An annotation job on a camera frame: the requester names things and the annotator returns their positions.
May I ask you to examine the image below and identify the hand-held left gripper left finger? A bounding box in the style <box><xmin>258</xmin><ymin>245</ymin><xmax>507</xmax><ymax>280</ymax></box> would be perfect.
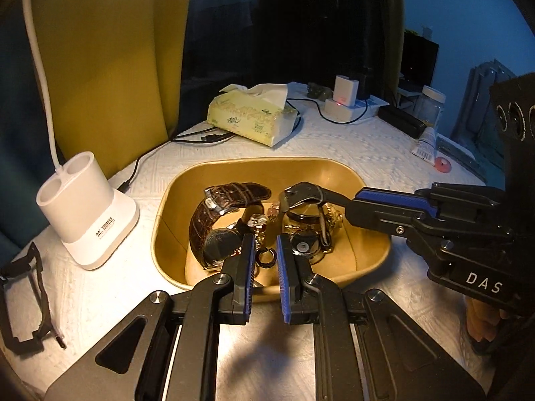
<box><xmin>44</xmin><ymin>234</ymin><xmax>256</xmax><ymax>401</ymax></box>

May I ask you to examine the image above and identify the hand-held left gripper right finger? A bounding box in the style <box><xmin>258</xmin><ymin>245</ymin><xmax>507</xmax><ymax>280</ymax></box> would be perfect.
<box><xmin>276</xmin><ymin>234</ymin><xmax>490</xmax><ymax>401</ymax></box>

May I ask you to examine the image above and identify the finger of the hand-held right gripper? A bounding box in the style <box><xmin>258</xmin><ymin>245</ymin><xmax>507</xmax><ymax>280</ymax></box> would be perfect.
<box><xmin>349</xmin><ymin>198</ymin><xmax>516</xmax><ymax>260</ymax></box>
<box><xmin>354</xmin><ymin>182</ymin><xmax>509</xmax><ymax>227</ymax></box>

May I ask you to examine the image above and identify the black ring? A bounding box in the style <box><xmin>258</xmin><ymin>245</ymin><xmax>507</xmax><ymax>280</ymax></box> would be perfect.
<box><xmin>256</xmin><ymin>248</ymin><xmax>278</xmax><ymax>268</ymax></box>

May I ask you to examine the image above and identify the round metal band wristwatch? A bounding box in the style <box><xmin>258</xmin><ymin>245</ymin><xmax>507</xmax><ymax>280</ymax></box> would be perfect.
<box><xmin>284</xmin><ymin>203</ymin><xmax>347</xmax><ymax>266</ymax></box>

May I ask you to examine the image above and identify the brown leather strap wristwatch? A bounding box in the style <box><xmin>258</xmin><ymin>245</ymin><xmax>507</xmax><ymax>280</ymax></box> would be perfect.
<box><xmin>189</xmin><ymin>181</ymin><xmax>271</xmax><ymax>271</ymax></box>

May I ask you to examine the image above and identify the black strap wristwatch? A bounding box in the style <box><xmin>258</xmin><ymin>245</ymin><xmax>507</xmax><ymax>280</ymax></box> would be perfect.
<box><xmin>279</xmin><ymin>181</ymin><xmax>356</xmax><ymax>258</ymax></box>

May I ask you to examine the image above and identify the gold rectangular bowl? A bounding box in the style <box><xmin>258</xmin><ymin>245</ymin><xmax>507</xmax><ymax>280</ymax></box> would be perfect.
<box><xmin>151</xmin><ymin>157</ymin><xmax>392</xmax><ymax>304</ymax></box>

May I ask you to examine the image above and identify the person's right hand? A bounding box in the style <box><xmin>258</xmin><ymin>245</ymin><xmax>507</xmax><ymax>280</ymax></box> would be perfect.
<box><xmin>465</xmin><ymin>294</ymin><xmax>514</xmax><ymax>345</ymax></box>

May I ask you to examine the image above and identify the white tube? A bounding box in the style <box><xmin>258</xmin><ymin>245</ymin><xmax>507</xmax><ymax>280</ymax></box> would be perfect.
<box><xmin>412</xmin><ymin>127</ymin><xmax>438</xmax><ymax>162</ymax></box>

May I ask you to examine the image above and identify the black box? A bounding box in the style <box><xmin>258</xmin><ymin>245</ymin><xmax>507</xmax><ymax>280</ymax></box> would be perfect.
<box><xmin>378</xmin><ymin>104</ymin><xmax>427</xmax><ymax>138</ymax></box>

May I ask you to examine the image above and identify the white lid jar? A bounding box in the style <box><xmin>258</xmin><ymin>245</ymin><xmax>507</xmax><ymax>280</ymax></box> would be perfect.
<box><xmin>420</xmin><ymin>86</ymin><xmax>446</xmax><ymax>128</ymax></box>

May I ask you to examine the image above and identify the white power strip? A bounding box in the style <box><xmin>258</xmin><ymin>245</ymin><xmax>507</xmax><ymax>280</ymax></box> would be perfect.
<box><xmin>324</xmin><ymin>92</ymin><xmax>391</xmax><ymax>124</ymax></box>

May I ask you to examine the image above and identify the white shelf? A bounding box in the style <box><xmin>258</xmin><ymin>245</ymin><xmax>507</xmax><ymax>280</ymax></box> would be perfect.
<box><xmin>395</xmin><ymin>77</ymin><xmax>424</xmax><ymax>114</ymax></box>

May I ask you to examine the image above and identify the black power adapter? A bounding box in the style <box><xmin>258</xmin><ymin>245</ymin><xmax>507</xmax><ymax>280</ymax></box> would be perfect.
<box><xmin>353</xmin><ymin>67</ymin><xmax>372</xmax><ymax>101</ymax></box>

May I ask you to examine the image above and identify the white charger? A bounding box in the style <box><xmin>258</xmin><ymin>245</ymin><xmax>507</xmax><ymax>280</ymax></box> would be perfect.
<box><xmin>333</xmin><ymin>75</ymin><xmax>361</xmax><ymax>107</ymax></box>

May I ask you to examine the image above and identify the white textured tablecloth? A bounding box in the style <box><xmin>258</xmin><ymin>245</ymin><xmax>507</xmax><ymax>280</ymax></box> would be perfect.
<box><xmin>0</xmin><ymin>79</ymin><xmax>535</xmax><ymax>401</ymax></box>

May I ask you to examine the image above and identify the black monitor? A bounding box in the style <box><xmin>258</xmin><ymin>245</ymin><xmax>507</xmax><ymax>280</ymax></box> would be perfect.
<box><xmin>401</xmin><ymin>33</ymin><xmax>439</xmax><ymax>89</ymax></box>

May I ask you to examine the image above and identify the yellow tissue pack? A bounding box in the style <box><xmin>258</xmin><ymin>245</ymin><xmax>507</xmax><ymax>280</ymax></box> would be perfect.
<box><xmin>208</xmin><ymin>84</ymin><xmax>300</xmax><ymax>148</ymax></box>

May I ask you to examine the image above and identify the white desk lamp base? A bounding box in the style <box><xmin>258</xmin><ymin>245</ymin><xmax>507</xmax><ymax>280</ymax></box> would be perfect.
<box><xmin>21</xmin><ymin>0</ymin><xmax>140</xmax><ymax>271</ymax></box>

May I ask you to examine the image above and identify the yellow curtain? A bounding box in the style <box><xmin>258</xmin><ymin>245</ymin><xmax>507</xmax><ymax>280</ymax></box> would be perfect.
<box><xmin>378</xmin><ymin>0</ymin><xmax>409</xmax><ymax>93</ymax></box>
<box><xmin>31</xmin><ymin>0</ymin><xmax>195</xmax><ymax>181</ymax></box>

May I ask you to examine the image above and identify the dark window pane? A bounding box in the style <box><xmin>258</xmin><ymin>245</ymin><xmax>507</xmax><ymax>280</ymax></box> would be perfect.
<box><xmin>180</xmin><ymin>0</ymin><xmax>389</xmax><ymax>93</ymax></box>

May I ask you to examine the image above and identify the black folding stand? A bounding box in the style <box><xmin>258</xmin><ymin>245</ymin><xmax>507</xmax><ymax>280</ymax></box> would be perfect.
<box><xmin>0</xmin><ymin>242</ymin><xmax>66</xmax><ymax>357</ymax></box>

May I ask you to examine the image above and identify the blue curtain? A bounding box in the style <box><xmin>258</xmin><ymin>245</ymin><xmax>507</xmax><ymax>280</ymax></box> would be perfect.
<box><xmin>0</xmin><ymin>0</ymin><xmax>57</xmax><ymax>253</ymax></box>

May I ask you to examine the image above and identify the grey metal frame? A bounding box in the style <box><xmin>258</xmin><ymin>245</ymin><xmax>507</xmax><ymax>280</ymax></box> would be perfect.
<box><xmin>467</xmin><ymin>60</ymin><xmax>516</xmax><ymax>163</ymax></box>

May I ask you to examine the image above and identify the black lamp cable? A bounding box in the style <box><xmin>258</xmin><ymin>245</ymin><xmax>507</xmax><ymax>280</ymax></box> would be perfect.
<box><xmin>117</xmin><ymin>131</ymin><xmax>235</xmax><ymax>193</ymax></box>

